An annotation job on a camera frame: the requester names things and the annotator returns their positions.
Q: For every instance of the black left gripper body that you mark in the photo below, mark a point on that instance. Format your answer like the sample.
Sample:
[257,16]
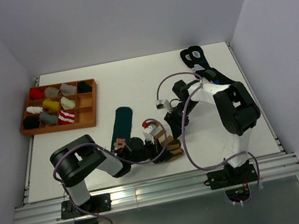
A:
[150,151]

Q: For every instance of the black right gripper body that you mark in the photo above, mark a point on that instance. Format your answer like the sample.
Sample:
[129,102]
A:
[176,114]

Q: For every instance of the brown striped sock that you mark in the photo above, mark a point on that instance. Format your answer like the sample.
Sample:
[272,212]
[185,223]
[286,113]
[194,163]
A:
[173,150]

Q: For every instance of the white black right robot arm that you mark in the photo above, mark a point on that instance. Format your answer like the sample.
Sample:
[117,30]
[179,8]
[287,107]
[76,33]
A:
[237,110]

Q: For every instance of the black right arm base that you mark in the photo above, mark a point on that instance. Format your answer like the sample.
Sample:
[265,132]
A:
[238,177]

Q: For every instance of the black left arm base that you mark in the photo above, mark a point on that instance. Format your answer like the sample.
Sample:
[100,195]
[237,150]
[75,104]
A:
[85,214]

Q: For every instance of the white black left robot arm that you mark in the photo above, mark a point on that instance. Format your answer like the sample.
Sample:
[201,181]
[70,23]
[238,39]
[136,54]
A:
[79,158]

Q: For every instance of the dark green reindeer sock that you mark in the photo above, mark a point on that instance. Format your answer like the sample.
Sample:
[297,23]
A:
[122,128]

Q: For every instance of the black sports sock, right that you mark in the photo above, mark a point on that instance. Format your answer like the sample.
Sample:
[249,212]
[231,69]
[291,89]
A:
[221,78]

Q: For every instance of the black sports sock, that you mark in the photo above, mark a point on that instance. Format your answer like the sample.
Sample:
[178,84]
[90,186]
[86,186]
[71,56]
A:
[221,78]
[194,58]

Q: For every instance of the black sports sock, left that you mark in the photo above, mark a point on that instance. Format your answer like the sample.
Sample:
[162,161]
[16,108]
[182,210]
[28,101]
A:
[194,58]

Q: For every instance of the rolled red white striped sock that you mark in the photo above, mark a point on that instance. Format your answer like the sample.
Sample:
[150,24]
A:
[65,118]

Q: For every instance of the rolled black sock, top row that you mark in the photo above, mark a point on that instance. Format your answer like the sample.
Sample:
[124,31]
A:
[83,87]

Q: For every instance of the rolled black sock, row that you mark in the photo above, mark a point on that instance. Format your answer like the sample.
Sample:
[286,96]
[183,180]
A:
[83,87]
[31,123]

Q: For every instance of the rolled cream sock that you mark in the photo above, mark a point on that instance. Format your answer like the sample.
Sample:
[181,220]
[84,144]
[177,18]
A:
[67,103]

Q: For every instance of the wooden compartment tray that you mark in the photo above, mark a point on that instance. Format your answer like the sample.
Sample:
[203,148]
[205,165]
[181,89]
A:
[85,110]

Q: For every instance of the rolled light grey sock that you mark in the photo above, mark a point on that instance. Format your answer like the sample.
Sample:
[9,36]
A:
[67,89]

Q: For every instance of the rolled dark grey sock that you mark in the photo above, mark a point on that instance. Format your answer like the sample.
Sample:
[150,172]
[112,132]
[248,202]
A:
[48,119]

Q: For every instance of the rolled yellow sock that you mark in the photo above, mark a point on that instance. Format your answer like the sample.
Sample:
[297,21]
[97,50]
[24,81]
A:
[51,105]

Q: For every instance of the rolled beige grey sock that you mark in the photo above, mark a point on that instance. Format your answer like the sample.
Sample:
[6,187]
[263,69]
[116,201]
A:
[51,92]

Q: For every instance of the rolled black sock, bottom row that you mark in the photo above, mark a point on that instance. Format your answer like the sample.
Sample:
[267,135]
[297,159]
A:
[31,123]

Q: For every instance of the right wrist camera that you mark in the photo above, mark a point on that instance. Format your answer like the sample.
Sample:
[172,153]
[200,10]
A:
[163,104]

